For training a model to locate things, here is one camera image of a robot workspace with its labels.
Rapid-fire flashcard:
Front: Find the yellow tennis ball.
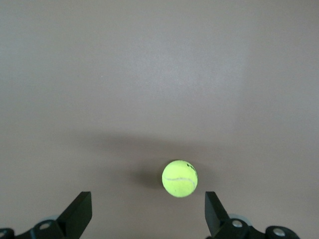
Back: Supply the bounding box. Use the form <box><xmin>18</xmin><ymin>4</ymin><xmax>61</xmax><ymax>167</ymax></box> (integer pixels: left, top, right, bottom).
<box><xmin>161</xmin><ymin>159</ymin><xmax>198</xmax><ymax>198</ymax></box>

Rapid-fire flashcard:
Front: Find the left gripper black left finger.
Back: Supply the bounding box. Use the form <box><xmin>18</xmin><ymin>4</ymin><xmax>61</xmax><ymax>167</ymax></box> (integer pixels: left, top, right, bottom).
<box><xmin>0</xmin><ymin>191</ymin><xmax>93</xmax><ymax>239</ymax></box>

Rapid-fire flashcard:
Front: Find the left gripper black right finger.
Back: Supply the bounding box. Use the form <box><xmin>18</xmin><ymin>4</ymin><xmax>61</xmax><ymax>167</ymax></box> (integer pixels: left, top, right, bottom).
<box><xmin>204</xmin><ymin>191</ymin><xmax>300</xmax><ymax>239</ymax></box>

